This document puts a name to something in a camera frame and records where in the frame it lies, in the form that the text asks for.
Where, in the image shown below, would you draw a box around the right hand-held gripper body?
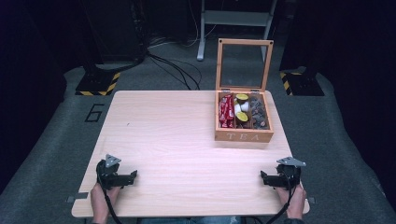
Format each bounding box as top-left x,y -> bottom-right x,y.
275,156 -> 307,190

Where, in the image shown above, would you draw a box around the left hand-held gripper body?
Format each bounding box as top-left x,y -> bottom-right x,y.
95,153 -> 126,191

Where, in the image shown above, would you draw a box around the wooden box with glass lid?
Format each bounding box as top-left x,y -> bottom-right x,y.
214,37 -> 276,144

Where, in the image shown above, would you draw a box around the person's left hand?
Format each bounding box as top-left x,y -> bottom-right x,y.
90,183 -> 121,224

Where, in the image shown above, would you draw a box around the person's right hand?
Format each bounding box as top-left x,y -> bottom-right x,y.
276,184 -> 308,220

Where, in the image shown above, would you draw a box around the dark tea packets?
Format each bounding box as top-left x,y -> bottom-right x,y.
249,94 -> 271,130

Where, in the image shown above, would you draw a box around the bundle of red sachets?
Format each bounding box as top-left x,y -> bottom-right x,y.
219,93 -> 235,129

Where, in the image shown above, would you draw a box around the black hazard-striped stand base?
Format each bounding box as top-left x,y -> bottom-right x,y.
278,68 -> 325,97
75,70 -> 121,97

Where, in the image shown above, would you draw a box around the dark equipment cabinet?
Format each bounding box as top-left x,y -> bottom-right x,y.
78,0 -> 148,64

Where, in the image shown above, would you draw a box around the white metal stand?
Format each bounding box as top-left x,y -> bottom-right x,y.
196,0 -> 278,62

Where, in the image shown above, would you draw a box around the black floor cables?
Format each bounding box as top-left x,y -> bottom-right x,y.
145,50 -> 204,91

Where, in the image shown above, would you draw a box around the white floor cable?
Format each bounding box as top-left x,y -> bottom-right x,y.
148,0 -> 218,49

